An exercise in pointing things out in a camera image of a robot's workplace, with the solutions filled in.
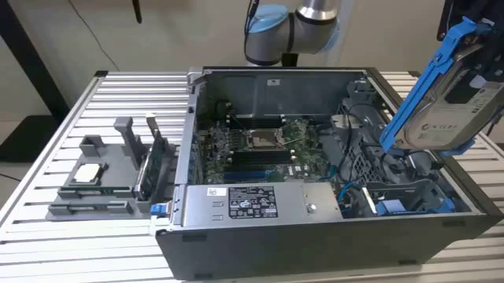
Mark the thin black wall cable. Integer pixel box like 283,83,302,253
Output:
66,0,120,72

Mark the long black wire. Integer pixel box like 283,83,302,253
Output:
336,102,373,185

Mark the green motherboard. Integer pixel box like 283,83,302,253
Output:
195,115,336,185

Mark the blue disk carrier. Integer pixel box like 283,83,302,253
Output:
374,197,455,216

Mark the black open PC case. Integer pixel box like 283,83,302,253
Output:
153,66,504,281

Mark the grey parts rack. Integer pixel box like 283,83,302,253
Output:
45,116,183,222

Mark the black hanging rod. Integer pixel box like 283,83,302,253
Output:
131,0,144,24

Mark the black flat base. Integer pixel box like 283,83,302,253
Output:
0,114,60,163

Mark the CPU socket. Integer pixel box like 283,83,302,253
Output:
243,128,284,152

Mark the blue expansion slot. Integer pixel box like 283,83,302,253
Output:
223,172,268,183

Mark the grey metal disk bay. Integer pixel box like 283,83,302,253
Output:
330,78,473,219

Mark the metal socket cover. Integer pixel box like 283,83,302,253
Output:
280,122,308,144

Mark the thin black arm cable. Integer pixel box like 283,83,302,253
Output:
244,0,262,36

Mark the hard disk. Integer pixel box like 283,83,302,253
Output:
378,16,504,157

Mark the black slanted post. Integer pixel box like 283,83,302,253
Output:
0,0,70,119

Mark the silver power supply unit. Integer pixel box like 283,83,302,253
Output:
180,180,342,228

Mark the black RAM slot bank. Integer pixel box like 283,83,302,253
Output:
228,116,287,130
231,150,295,175

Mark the thin wire locking lever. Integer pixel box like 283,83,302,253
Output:
231,115,250,132

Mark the blue case latch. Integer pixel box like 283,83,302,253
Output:
149,203,172,218

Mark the silver CPU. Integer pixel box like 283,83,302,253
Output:
73,163,105,182

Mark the green graphics card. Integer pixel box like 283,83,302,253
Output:
132,113,171,203

